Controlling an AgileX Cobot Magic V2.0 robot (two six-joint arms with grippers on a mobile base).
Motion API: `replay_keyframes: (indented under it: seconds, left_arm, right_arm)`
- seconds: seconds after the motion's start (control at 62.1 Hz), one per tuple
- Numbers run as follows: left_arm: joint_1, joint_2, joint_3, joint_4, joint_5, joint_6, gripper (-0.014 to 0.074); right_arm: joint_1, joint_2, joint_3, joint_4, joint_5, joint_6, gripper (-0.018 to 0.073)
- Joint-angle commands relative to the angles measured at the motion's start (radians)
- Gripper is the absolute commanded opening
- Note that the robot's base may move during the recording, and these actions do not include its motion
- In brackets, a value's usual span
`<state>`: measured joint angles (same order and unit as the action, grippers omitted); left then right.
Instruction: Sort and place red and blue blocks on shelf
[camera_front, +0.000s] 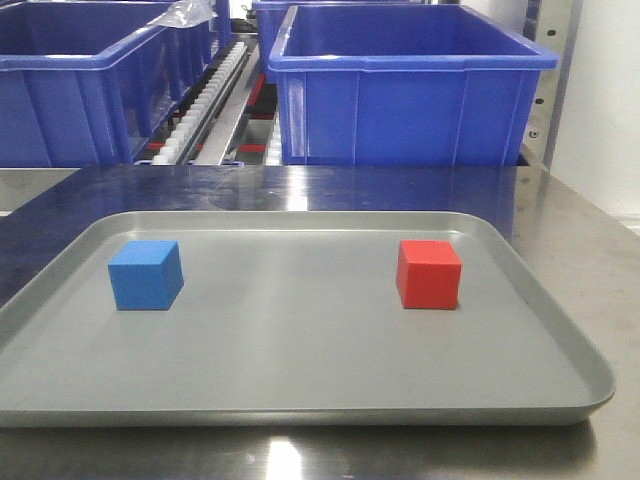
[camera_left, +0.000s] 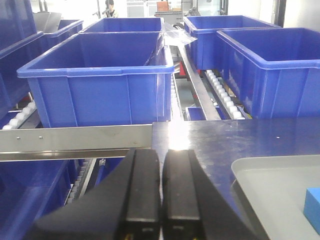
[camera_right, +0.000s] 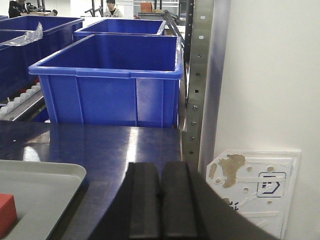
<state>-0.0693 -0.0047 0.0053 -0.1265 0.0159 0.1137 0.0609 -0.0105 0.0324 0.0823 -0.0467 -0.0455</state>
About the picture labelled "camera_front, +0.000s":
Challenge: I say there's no red foam cube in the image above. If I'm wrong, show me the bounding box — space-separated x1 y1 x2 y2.
396 240 462 310

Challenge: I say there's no blue foam cube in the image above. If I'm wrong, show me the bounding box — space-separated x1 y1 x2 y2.
108 240 184 310

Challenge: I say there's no grey metal tray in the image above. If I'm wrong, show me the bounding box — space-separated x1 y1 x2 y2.
1 211 615 427

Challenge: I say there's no blue plastic bin right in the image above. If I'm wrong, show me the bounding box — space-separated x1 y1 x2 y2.
269 3 558 167

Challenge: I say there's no blue plastic bin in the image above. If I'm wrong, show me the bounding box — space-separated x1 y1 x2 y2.
269 3 558 167
1 1 213 168

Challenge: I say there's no blue bin rear right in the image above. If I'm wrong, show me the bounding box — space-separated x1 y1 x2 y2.
252 0 430 60

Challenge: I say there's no clear plastic bag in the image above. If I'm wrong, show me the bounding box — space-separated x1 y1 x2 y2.
152 0 218 29

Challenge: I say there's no blue plastic bin left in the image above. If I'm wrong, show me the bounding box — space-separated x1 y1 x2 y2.
1 1 213 168

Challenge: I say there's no white roller conveyor rail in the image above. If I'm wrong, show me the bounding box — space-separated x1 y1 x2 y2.
140 41 248 166

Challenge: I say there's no grey shelf upright post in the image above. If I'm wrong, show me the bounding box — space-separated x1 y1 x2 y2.
543 1 583 171

